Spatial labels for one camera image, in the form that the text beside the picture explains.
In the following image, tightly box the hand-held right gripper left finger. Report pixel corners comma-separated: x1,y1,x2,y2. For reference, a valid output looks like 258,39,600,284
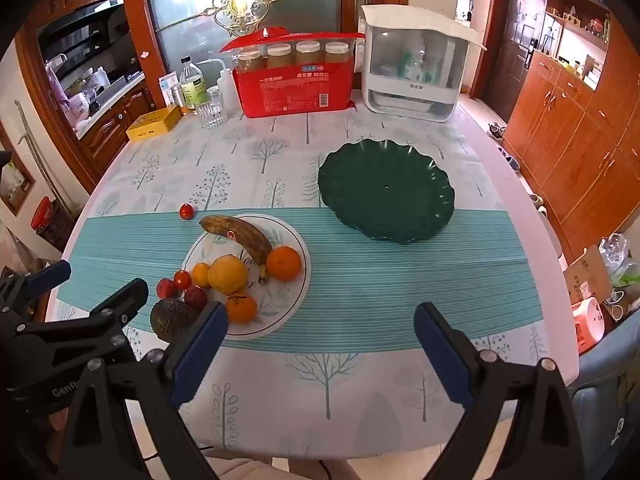
50,301,229,480

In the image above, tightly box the white countertop dish cabinet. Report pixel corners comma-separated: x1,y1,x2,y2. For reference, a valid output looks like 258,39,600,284
360,4,488,123

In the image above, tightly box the glass bottle green label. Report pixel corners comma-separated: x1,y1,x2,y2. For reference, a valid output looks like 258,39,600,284
179,56,207,111

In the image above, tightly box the red basket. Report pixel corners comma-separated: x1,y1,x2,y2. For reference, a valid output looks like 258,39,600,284
31,196,56,233

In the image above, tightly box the brown spotted banana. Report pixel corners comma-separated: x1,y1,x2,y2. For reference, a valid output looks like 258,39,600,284
199,215,273,283

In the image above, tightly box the blue white carton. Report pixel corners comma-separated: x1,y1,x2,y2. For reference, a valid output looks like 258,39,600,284
159,72,181,108

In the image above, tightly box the brown wooden wall cabinet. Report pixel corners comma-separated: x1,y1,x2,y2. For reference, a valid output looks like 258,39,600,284
500,0,640,271

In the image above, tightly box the white floral printed plate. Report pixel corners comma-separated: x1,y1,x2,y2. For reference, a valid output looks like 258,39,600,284
181,214,311,341

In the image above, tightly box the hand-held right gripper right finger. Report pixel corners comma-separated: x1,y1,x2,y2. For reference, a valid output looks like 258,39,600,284
413,302,601,480

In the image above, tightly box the blue chair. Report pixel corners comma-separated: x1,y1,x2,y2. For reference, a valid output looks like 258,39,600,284
567,305,640,480

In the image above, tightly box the pink stool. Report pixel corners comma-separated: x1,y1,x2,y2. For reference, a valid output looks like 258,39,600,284
570,297,608,356

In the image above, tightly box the tree print tablecloth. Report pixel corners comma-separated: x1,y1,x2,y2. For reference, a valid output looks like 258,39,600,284
45,87,581,461

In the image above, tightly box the white squeeze bottle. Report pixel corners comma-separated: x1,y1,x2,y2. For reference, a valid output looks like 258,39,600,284
197,58,240,111

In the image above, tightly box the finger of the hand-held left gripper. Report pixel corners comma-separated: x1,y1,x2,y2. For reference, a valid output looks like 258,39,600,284
0,260,72,311
15,277,150,361

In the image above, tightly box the red paper cup package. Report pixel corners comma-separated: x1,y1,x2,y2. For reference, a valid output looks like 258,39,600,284
220,26,366,119

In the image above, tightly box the frosted glass sliding door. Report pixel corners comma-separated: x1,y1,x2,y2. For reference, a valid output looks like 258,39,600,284
141,0,351,96

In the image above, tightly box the teal striped table runner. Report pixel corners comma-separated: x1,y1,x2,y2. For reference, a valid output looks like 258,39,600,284
67,207,544,353

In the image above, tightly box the dark green scalloped plate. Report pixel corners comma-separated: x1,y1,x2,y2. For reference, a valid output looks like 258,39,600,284
317,141,456,246

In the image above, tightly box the clear glass cup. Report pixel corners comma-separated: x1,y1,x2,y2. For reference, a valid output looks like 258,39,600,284
196,86,226,129

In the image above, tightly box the cardboard box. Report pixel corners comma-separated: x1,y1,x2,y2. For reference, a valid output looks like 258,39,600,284
562,245,618,306

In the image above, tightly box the clear plastic bag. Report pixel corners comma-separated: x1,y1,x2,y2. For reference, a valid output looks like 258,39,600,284
597,234,640,286

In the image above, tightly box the wooden kitchen counter cabinet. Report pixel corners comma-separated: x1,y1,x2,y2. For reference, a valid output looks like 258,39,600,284
75,72,156,171

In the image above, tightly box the dark wooden entry door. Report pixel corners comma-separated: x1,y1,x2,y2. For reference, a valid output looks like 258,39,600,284
492,0,548,121

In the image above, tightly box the yellow box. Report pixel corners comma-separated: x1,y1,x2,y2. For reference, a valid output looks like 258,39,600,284
126,106,183,142

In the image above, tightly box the orange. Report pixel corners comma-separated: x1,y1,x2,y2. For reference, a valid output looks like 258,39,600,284
225,292,258,324
266,245,303,282

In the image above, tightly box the large yellow grapefruit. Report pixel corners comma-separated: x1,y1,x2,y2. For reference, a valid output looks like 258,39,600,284
208,255,249,295

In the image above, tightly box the dark avocado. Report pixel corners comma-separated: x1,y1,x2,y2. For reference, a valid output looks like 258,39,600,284
150,298,201,343

